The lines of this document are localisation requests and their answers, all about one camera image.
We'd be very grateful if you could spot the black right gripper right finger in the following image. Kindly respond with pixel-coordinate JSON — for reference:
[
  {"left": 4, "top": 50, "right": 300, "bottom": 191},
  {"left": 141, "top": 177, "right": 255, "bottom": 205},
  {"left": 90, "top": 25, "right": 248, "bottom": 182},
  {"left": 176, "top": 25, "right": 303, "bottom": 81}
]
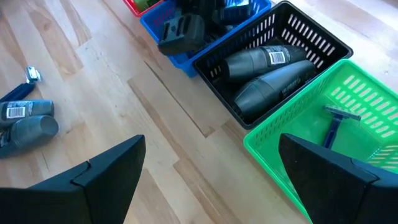
[{"left": 278, "top": 133, "right": 398, "bottom": 224}]

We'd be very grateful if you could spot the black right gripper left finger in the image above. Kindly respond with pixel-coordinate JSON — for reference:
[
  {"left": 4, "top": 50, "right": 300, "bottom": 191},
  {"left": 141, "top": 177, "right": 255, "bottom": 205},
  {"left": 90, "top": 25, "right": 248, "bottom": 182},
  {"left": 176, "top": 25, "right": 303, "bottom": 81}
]
[{"left": 0, "top": 134, "right": 147, "bottom": 224}]

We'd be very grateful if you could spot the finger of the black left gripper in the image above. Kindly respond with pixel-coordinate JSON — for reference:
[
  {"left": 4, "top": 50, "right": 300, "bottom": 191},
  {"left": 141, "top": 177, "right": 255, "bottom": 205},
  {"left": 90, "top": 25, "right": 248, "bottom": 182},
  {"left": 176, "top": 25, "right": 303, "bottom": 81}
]
[
  {"left": 157, "top": 13, "right": 206, "bottom": 57},
  {"left": 205, "top": 0, "right": 229, "bottom": 35}
]

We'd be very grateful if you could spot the grey deodorant bottle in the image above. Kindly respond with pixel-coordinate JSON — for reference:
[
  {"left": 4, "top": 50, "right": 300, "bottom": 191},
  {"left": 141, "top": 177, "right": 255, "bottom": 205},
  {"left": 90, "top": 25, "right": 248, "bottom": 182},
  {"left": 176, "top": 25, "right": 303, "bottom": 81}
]
[
  {"left": 232, "top": 59, "right": 317, "bottom": 121},
  {"left": 0, "top": 99, "right": 55, "bottom": 128},
  {"left": 221, "top": 44, "right": 308, "bottom": 83},
  {"left": 0, "top": 114, "right": 60, "bottom": 159}
]

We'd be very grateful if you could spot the blue disposable razor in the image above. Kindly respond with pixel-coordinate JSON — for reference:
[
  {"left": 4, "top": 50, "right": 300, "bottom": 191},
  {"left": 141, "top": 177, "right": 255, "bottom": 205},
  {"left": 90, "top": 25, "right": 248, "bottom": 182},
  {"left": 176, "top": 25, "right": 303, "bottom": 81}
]
[
  {"left": 322, "top": 104, "right": 363, "bottom": 151},
  {"left": 0, "top": 66, "right": 42, "bottom": 104}
]

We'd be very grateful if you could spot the blue plastic basket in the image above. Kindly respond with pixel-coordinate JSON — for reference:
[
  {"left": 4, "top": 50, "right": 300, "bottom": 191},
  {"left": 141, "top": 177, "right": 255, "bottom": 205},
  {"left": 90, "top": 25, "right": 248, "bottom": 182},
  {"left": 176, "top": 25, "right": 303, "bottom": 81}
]
[{"left": 139, "top": 0, "right": 273, "bottom": 78}]

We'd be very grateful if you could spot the red plastic basket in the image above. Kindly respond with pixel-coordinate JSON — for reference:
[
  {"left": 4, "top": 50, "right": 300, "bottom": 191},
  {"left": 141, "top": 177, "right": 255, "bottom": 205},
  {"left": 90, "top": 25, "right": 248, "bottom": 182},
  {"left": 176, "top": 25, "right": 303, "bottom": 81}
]
[{"left": 122, "top": 0, "right": 165, "bottom": 18}]

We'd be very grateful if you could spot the black plastic basket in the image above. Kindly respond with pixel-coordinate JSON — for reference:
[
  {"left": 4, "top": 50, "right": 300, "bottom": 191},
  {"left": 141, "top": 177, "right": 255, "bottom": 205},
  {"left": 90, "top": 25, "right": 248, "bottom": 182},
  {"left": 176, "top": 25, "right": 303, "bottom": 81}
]
[{"left": 192, "top": 0, "right": 354, "bottom": 131}]

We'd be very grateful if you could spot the green plastic basket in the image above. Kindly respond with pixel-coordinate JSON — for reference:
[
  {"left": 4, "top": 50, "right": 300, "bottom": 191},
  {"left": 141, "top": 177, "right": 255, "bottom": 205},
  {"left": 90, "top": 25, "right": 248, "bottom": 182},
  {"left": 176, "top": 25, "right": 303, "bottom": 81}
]
[{"left": 243, "top": 58, "right": 398, "bottom": 223}]

